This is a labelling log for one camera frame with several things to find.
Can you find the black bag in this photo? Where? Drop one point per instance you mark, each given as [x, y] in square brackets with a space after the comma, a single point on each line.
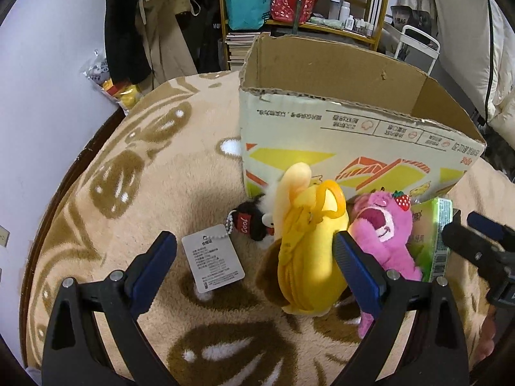
[410, 16]

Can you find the mint green cloth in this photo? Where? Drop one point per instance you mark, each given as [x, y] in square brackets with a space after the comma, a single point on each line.
[326, 22]

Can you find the green tissue packet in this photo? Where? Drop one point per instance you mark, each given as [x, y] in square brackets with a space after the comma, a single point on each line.
[432, 225]

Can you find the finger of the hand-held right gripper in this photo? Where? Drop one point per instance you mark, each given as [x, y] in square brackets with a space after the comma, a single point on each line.
[470, 249]
[489, 227]

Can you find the wooden shelf rack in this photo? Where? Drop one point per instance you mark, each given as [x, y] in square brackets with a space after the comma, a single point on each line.
[334, 31]

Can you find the group of white bottles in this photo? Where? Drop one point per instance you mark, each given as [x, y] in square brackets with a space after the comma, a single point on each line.
[346, 12]

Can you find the pink bear plush toy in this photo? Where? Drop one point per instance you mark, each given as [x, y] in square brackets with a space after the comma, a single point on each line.
[378, 225]

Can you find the wall socket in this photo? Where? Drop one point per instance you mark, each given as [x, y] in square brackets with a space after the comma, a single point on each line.
[3, 236]

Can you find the beige hanging coat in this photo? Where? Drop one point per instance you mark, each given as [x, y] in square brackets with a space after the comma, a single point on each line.
[169, 40]

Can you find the black printed garment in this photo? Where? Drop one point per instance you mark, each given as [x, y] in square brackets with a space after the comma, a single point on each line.
[209, 28]

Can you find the yellow plush toy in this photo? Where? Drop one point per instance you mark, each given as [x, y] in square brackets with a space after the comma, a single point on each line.
[305, 249]

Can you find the green pole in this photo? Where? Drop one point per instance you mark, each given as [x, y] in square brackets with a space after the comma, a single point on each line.
[301, 0]

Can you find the printed cardboard box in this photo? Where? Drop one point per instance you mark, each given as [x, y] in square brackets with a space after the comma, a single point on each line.
[289, 161]

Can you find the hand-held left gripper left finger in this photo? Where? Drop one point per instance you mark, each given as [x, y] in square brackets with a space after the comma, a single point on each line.
[155, 265]

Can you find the person's right hand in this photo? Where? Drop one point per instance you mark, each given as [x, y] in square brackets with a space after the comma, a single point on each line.
[489, 337]

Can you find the black hanging garment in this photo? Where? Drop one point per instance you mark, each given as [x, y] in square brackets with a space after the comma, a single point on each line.
[124, 36]

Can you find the plastic bag of snacks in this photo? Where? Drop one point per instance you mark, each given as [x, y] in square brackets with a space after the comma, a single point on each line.
[96, 72]

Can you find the stack of brown books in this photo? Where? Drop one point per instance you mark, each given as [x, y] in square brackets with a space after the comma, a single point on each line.
[241, 48]

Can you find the beige printed blanket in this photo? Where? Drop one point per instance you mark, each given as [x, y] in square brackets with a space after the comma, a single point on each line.
[161, 169]

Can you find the white trolley cart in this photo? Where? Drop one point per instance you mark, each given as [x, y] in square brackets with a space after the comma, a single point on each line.
[432, 54]

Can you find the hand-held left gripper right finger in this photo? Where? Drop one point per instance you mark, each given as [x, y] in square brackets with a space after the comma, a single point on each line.
[358, 273]

